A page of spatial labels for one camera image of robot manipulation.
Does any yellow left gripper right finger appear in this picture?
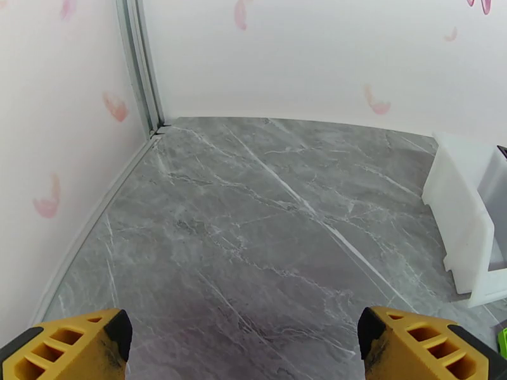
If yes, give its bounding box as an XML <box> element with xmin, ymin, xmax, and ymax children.
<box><xmin>357</xmin><ymin>306</ymin><xmax>507</xmax><ymax>380</ymax></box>

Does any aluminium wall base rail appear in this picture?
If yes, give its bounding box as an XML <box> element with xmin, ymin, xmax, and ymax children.
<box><xmin>30</xmin><ymin>134</ymin><xmax>164</xmax><ymax>325</ymax></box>

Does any aluminium corner post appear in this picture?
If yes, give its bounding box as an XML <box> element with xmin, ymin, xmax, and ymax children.
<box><xmin>115</xmin><ymin>0</ymin><xmax>165</xmax><ymax>136</ymax></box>

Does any white plastic storage bin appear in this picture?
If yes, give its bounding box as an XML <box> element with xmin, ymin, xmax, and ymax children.
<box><xmin>421</xmin><ymin>131</ymin><xmax>507</xmax><ymax>308</ymax></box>

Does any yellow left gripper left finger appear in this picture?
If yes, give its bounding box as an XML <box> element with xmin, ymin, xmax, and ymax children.
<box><xmin>0</xmin><ymin>308</ymin><xmax>133</xmax><ymax>380</ymax></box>

